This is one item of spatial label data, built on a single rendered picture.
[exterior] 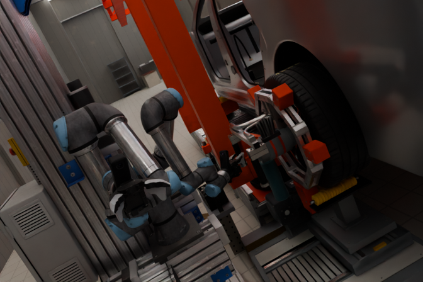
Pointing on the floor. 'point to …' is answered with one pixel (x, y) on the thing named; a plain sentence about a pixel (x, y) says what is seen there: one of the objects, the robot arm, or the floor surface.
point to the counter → (151, 78)
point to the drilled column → (232, 234)
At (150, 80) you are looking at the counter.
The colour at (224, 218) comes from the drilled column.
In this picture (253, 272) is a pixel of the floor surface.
